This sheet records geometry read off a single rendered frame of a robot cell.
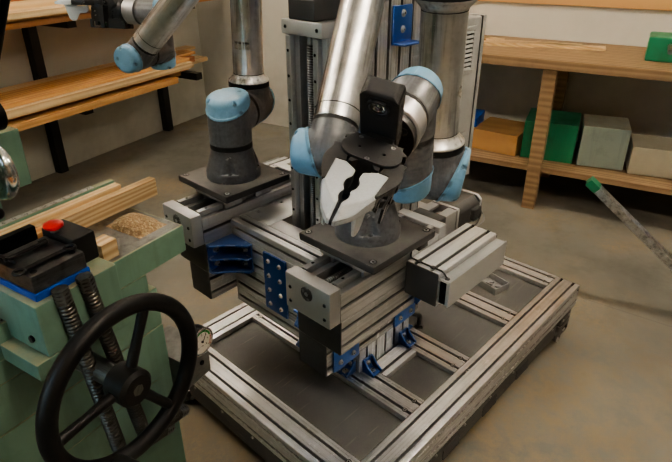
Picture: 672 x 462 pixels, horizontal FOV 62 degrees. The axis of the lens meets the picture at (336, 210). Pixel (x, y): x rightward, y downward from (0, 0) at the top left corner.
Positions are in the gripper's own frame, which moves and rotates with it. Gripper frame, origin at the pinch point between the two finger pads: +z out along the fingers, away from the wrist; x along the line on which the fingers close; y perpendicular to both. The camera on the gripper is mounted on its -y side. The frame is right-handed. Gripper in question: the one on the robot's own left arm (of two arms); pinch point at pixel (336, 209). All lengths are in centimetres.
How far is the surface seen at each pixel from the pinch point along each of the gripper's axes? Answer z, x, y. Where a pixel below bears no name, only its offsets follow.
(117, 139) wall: -235, 230, 220
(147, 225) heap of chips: -25, 43, 44
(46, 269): 2.2, 39.1, 28.6
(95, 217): -24, 54, 46
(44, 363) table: 9, 35, 40
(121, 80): -212, 202, 151
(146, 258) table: -19, 39, 46
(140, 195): -35, 52, 48
